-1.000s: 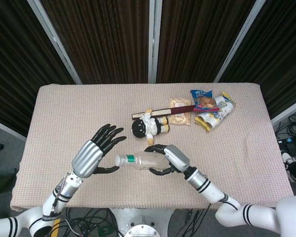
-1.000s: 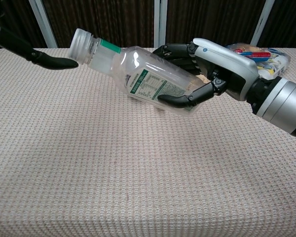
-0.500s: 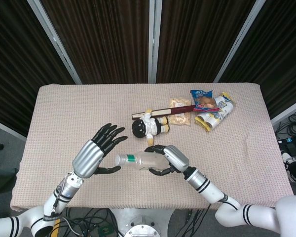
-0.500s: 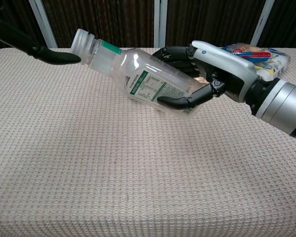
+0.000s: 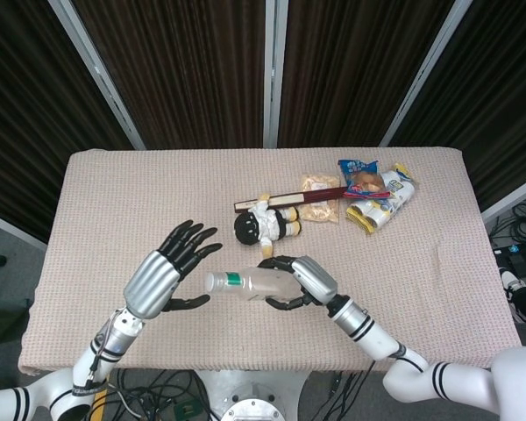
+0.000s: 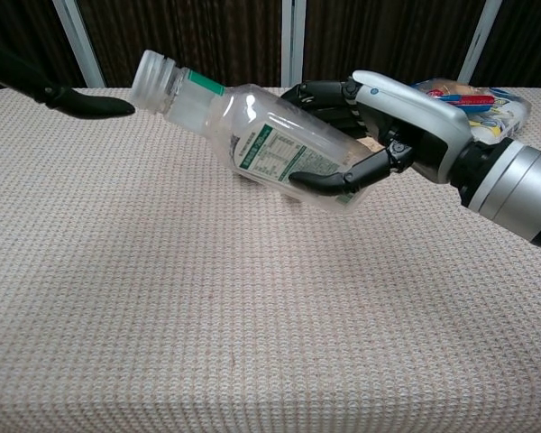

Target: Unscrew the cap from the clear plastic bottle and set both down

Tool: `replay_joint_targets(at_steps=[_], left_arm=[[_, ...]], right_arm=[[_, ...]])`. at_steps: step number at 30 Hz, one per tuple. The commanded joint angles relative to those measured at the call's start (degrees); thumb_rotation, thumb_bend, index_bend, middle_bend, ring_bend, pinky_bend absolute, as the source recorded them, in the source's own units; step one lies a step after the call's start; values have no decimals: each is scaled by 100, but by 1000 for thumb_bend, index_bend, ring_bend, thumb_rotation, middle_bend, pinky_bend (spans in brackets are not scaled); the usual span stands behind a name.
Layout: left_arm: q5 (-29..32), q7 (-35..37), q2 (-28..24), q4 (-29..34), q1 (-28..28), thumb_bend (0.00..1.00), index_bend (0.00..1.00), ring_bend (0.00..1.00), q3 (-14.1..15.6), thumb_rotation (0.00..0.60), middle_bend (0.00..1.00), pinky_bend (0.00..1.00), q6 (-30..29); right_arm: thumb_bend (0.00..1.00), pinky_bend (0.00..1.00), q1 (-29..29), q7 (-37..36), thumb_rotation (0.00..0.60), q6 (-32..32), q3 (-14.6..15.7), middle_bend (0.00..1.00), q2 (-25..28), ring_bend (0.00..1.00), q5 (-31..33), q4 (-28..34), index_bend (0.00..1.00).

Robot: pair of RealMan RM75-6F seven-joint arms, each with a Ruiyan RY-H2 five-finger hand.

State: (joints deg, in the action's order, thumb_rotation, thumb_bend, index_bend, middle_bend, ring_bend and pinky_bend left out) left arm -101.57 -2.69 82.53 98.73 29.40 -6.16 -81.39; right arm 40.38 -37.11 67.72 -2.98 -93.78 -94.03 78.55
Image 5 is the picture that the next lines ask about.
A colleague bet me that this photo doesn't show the white robot torso base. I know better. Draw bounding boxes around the white robot torso base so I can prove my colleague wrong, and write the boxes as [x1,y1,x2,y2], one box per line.
[196,370,317,421]

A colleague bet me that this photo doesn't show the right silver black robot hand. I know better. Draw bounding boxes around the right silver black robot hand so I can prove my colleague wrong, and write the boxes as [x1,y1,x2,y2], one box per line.
[257,255,339,313]

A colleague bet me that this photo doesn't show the long dark red box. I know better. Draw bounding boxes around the long dark red box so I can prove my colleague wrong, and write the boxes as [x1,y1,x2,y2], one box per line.
[233,186,350,213]

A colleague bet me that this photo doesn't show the white shoe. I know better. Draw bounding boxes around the white shoe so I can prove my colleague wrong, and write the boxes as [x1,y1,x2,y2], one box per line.
[499,268,526,303]

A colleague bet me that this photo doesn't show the plush doll black head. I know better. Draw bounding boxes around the plush doll black head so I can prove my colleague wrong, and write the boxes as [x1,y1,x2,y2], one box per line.
[233,192,302,260]

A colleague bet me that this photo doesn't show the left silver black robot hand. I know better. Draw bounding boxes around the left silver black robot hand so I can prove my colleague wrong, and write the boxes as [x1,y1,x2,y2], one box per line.
[123,219,224,320]

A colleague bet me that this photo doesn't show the beige cloth-covered table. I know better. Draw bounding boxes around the beige cloth-covered table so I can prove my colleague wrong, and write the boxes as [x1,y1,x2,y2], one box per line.
[17,147,523,376]

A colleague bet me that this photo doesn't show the yellow white tape roll pack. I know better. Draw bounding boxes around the yellow white tape roll pack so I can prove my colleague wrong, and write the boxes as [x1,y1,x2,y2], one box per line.
[345,162,421,236]

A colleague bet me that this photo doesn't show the black floor cable bundle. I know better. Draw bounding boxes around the black floor cable bundle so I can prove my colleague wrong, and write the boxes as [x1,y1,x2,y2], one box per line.
[100,367,220,421]

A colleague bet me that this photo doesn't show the clear bag beige snacks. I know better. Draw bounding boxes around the clear bag beige snacks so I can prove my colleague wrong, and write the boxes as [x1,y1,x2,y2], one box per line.
[298,174,343,225]

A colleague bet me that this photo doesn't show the left arm wrist cable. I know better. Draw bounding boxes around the left arm wrist cable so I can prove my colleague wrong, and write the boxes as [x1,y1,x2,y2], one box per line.
[87,310,124,388]

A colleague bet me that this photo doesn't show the transparent plastic bottle green label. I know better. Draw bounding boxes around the transparent plastic bottle green label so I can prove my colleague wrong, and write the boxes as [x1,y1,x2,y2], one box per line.
[222,268,304,306]

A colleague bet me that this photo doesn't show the blue bread snack bag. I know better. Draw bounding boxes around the blue bread snack bag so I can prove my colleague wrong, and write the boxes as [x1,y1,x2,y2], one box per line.
[337,158,393,201]

